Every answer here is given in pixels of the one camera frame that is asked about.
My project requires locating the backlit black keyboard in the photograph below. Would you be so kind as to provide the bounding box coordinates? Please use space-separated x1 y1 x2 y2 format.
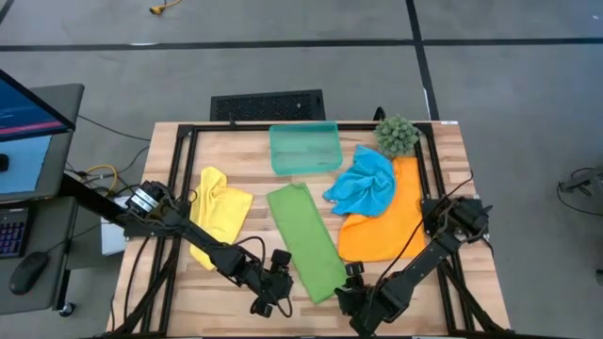
0 209 30 259

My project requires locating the blue microfiber towel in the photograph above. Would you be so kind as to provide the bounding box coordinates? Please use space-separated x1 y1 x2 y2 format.
322 144 398 218

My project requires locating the white box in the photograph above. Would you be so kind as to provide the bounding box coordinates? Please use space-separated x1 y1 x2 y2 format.
100 195 131 257

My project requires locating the yellow cable loop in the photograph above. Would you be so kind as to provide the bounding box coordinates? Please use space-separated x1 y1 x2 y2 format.
84 163 119 195

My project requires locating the green microfiber towel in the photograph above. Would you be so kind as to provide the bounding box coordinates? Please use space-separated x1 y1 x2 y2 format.
266 182 349 305

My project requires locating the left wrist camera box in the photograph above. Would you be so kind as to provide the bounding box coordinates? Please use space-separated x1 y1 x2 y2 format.
270 249 293 274

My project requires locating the black computer mouse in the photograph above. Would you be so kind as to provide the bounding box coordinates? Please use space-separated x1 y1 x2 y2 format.
8 251 50 297

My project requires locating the yellow microfiber towel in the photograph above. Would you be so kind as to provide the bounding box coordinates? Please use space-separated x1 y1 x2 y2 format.
188 166 254 272

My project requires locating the teal translucent plastic basket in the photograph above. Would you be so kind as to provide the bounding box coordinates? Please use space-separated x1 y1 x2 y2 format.
269 121 344 177

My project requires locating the light blue flat panel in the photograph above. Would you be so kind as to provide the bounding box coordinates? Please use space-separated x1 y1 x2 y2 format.
0 135 53 195

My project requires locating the black floor stand with cables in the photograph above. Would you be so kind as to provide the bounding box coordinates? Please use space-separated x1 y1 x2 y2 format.
558 165 603 218

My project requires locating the grey side desk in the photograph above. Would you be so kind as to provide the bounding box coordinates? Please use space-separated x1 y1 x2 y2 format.
0 83 85 315

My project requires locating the artificial green potted plant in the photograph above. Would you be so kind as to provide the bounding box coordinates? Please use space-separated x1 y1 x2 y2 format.
374 114 420 159

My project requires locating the yellow floor cable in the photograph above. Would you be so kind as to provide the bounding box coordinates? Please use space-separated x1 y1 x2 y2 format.
149 0 183 15

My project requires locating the computer monitor with blue screen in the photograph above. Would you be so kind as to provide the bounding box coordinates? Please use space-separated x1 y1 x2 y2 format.
0 69 76 143

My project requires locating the orange microfiber towel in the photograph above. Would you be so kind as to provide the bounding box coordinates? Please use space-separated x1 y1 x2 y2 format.
337 155 428 263

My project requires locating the black aluminium table frame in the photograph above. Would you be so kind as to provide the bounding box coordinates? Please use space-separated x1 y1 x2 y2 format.
107 121 513 339

